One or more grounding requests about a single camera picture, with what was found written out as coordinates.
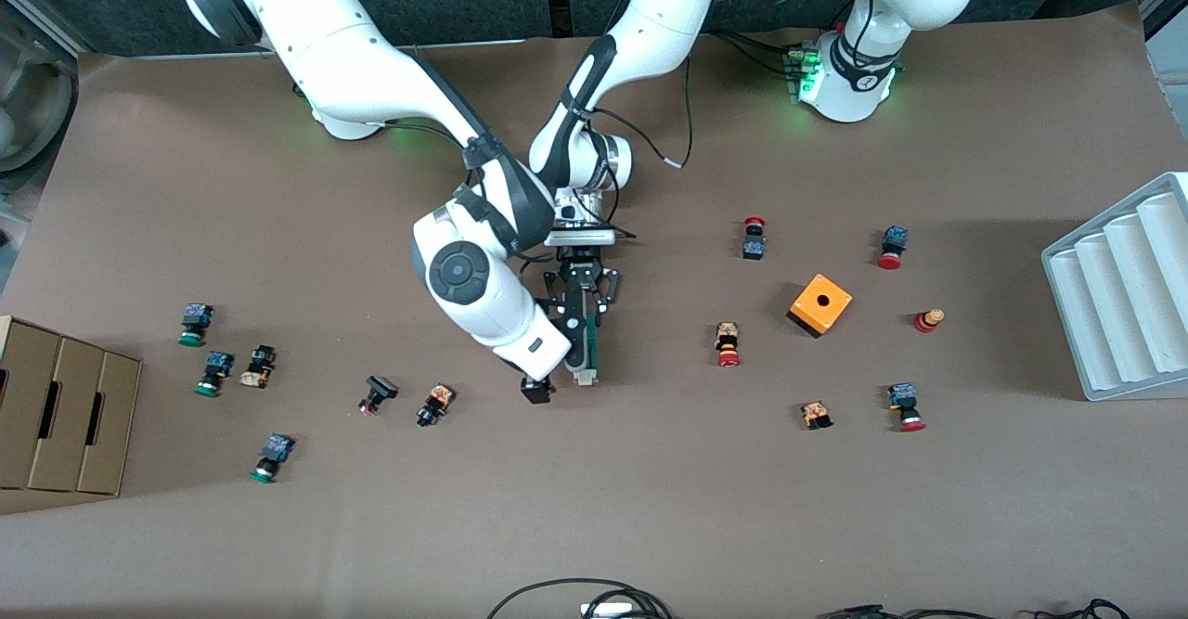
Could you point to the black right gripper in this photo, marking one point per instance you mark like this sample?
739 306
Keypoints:
536 390

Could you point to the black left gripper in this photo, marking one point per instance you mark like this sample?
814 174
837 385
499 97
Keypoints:
582 277

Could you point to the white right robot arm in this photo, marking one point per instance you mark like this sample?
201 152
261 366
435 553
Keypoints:
353 62

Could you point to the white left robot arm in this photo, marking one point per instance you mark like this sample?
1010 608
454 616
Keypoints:
650 34

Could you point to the black square button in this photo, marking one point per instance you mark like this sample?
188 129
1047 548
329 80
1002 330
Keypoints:
376 394

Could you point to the red push button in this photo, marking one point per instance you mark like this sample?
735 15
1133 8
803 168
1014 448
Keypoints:
892 247
754 240
905 406

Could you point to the white plug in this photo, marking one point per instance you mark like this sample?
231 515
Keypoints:
608 611

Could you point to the small orange contact block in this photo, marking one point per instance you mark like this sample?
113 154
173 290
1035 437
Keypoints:
816 414

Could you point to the green push button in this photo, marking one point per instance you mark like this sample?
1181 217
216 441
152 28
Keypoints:
195 324
213 373
272 457

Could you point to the red yellow button head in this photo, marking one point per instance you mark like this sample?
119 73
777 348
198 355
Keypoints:
928 320

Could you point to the brown cardboard divider box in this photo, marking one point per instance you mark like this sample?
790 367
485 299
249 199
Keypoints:
65 406

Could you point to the white ribbed plastic tray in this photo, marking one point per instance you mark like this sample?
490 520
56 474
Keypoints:
1123 303

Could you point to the grey round machine base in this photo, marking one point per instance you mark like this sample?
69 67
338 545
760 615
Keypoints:
32 99

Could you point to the orange button enclosure box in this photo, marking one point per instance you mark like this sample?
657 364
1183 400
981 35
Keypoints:
819 304

